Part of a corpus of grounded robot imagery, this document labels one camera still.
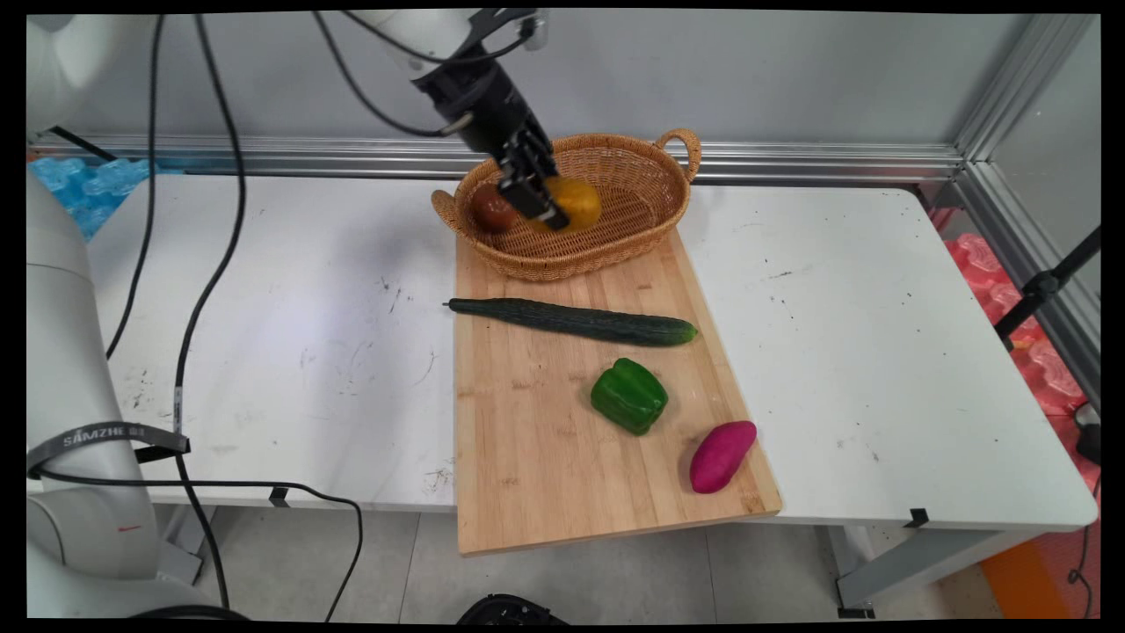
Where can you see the horizontal aluminium frame rail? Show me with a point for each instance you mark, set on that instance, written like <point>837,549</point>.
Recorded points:
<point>791,163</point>

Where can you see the grey metal table leg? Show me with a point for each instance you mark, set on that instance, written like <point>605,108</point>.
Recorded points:
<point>189,545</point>
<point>923,563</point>

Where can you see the purple sweet potato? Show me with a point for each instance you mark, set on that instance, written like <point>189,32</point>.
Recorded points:
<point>721,457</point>

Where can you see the dark green cucumber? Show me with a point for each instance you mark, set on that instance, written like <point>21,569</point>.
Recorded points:
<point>580,321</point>

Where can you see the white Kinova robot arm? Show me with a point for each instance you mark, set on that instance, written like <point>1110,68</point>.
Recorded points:
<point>61,308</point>

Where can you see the black table edge clip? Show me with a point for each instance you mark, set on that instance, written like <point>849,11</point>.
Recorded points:
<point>917,518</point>
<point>279,497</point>

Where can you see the yellow bell pepper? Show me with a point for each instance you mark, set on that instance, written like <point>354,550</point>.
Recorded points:
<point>582,200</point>

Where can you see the black stand pole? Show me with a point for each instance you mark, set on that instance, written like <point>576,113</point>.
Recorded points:
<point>1041,286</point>

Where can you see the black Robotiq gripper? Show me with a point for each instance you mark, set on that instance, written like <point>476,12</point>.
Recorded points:
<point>479,101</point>

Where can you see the green bell pepper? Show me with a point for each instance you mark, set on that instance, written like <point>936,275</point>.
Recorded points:
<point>629,396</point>

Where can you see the woven wicker basket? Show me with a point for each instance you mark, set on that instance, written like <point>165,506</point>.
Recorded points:
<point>615,229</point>

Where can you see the aluminium corner frame profile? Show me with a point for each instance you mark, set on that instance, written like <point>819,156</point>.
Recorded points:
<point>1011,114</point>

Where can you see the black round floor object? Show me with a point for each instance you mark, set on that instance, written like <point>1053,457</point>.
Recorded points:
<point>510,609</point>

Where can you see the blue foam mats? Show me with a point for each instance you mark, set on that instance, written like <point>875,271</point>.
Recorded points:
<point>97,185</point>

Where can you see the small black box device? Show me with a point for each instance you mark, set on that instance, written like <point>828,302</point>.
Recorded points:
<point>1090,440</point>

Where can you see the red brown tomato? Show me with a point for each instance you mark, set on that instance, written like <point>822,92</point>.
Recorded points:
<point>490,211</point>

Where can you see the pink foam mats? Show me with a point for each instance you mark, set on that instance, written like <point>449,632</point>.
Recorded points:
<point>1046,369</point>

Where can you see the orange floor mat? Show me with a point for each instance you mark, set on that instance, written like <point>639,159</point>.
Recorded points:
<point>1028,580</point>

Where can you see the wooden cutting board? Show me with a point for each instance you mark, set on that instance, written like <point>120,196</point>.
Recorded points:
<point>571,440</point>

